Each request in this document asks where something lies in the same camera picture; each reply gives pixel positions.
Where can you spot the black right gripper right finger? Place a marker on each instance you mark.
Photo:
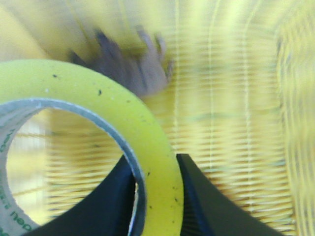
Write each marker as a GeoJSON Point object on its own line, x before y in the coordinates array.
{"type": "Point", "coordinates": [208, 212]}

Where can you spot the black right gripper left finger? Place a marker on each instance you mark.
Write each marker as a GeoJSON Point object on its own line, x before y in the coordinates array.
{"type": "Point", "coordinates": [106, 211]}

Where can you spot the yellow tape roll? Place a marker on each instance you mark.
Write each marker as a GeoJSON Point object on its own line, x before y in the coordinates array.
{"type": "Point", "coordinates": [28, 86]}

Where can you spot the yellow wicker basket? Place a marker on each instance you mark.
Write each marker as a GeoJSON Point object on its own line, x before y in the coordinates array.
{"type": "Point", "coordinates": [242, 97]}

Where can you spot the brown hair claw clip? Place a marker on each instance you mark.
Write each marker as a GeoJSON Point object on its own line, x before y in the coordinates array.
{"type": "Point", "coordinates": [143, 75]}

